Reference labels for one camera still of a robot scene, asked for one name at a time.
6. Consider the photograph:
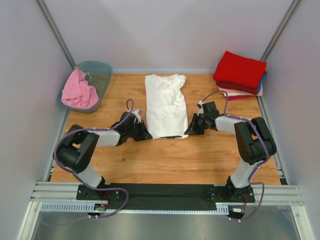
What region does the grey-blue plastic bin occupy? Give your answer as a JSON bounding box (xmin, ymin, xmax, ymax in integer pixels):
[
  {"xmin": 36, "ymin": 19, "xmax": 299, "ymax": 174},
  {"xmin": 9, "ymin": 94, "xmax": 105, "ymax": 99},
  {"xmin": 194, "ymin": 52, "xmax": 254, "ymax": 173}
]
[{"xmin": 56, "ymin": 61, "xmax": 113, "ymax": 113}]

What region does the left aluminium side rail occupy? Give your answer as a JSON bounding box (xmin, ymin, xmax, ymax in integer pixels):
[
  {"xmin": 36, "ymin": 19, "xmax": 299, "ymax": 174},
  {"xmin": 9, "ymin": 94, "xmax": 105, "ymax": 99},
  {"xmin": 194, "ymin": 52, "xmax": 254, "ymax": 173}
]
[{"xmin": 44, "ymin": 110, "xmax": 71, "ymax": 182}]

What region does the aluminium side rail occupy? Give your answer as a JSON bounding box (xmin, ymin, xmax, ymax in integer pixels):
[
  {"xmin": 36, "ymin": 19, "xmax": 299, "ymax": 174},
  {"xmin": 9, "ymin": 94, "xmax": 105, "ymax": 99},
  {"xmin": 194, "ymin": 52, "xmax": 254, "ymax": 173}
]
[
  {"xmin": 44, "ymin": 110, "xmax": 71, "ymax": 182},
  {"xmin": 256, "ymin": 96, "xmax": 288, "ymax": 185}
]

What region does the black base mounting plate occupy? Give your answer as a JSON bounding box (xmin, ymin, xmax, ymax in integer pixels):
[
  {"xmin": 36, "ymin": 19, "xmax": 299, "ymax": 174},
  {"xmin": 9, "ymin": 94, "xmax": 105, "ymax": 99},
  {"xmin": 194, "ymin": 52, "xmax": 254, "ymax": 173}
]
[{"xmin": 104, "ymin": 183, "xmax": 255, "ymax": 210}]

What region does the grey slotted cable duct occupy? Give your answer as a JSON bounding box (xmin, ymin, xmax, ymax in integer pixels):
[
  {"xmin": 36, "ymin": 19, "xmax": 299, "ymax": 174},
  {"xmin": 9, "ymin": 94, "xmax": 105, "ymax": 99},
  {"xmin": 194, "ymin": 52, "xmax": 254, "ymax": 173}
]
[{"xmin": 39, "ymin": 202, "xmax": 229, "ymax": 215}]

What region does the right aluminium side rail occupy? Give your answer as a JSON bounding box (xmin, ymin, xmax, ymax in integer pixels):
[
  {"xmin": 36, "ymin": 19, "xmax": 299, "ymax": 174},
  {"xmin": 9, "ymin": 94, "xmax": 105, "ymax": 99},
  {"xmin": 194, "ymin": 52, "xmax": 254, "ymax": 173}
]
[{"xmin": 256, "ymin": 96, "xmax": 288, "ymax": 185}]

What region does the left aluminium corner post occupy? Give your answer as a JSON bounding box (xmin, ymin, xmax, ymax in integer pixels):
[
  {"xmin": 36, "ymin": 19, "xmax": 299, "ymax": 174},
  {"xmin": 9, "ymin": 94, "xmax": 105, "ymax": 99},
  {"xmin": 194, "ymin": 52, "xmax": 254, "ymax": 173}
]
[{"xmin": 35, "ymin": 0, "xmax": 76, "ymax": 69}]

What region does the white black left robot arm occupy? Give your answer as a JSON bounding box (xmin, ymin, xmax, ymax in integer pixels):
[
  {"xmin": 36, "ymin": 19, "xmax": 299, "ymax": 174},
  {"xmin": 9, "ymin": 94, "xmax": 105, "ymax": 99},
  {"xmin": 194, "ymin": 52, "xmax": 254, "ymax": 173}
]
[{"xmin": 55, "ymin": 109, "xmax": 153, "ymax": 201}]

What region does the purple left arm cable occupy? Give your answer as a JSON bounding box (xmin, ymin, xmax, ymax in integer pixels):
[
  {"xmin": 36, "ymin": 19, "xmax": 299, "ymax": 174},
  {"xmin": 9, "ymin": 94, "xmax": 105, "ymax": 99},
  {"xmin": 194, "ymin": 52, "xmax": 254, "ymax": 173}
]
[{"xmin": 39, "ymin": 98, "xmax": 137, "ymax": 227}]

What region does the pink crumpled t shirt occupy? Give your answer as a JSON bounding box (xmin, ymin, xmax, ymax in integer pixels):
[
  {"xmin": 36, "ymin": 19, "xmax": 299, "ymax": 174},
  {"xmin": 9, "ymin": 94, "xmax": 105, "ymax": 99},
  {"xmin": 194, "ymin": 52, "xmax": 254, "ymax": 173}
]
[{"xmin": 60, "ymin": 67, "xmax": 99, "ymax": 109}]

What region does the right aluminium corner post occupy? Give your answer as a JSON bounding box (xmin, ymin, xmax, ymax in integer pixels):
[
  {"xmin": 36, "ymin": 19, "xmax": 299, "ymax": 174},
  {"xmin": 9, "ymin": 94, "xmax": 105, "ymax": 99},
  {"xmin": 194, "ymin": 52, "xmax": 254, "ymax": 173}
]
[{"xmin": 260, "ymin": 0, "xmax": 302, "ymax": 62}]

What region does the pink folded t shirt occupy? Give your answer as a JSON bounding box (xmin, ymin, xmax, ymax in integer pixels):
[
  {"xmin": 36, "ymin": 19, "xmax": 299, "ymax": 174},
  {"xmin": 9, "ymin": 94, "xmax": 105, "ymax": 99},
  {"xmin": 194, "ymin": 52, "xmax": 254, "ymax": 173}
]
[{"xmin": 218, "ymin": 83, "xmax": 263, "ymax": 97}]

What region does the cream folded t shirt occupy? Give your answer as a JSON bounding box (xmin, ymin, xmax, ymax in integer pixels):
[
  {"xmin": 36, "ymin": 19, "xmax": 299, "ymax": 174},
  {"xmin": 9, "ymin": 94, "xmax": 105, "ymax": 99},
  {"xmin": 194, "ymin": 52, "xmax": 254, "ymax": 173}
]
[{"xmin": 223, "ymin": 92, "xmax": 251, "ymax": 97}]

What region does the aluminium frame rail front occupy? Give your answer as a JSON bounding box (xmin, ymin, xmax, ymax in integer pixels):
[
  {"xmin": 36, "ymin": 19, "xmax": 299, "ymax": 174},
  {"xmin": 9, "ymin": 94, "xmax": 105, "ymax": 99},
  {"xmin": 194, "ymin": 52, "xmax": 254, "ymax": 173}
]
[{"xmin": 30, "ymin": 181, "xmax": 304, "ymax": 206}]

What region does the dark red folded t shirt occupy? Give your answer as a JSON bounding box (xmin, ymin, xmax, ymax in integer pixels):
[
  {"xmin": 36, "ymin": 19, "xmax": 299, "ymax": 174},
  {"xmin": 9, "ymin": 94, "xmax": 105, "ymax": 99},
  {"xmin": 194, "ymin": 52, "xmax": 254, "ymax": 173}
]
[{"xmin": 215, "ymin": 80, "xmax": 263, "ymax": 95}]

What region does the blue folded t shirt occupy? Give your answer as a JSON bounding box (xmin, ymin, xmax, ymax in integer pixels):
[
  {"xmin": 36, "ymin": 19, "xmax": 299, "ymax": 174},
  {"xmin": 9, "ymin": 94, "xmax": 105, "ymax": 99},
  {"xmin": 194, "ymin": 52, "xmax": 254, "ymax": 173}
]
[{"xmin": 260, "ymin": 73, "xmax": 267, "ymax": 84}]

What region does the crimson folded t shirt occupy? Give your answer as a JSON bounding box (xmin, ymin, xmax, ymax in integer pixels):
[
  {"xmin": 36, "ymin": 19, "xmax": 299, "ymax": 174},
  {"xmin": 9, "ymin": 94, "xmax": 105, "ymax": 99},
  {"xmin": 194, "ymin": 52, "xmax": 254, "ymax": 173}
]
[{"xmin": 225, "ymin": 95, "xmax": 255, "ymax": 101}]

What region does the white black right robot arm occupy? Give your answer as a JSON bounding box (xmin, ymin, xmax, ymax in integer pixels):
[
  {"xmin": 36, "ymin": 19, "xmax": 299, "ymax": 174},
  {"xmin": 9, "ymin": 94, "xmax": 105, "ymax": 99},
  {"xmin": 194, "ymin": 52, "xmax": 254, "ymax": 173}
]
[{"xmin": 184, "ymin": 101, "xmax": 277, "ymax": 202}]

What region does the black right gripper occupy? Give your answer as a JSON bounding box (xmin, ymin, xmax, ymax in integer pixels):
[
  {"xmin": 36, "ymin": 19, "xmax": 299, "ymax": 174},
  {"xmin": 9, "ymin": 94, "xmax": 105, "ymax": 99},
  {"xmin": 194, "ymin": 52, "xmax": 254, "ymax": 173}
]
[{"xmin": 184, "ymin": 114, "xmax": 208, "ymax": 137}]

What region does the aluminium corner post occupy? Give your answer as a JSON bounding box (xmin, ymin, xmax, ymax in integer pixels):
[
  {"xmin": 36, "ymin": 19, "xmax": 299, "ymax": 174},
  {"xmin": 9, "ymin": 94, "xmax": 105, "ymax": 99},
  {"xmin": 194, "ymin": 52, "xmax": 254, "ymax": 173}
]
[
  {"xmin": 260, "ymin": 0, "xmax": 302, "ymax": 62},
  {"xmin": 35, "ymin": 0, "xmax": 76, "ymax": 69}
]

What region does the white t shirt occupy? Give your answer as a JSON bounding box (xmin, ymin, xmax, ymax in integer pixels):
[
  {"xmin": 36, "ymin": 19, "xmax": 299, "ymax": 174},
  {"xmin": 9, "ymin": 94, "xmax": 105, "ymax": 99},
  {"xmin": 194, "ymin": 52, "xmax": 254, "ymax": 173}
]
[{"xmin": 144, "ymin": 74, "xmax": 189, "ymax": 139}]

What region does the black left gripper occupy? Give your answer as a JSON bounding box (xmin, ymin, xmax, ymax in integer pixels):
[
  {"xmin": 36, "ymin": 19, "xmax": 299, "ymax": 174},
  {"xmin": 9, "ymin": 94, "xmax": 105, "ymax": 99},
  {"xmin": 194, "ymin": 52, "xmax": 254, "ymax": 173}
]
[{"xmin": 126, "ymin": 120, "xmax": 152, "ymax": 143}]

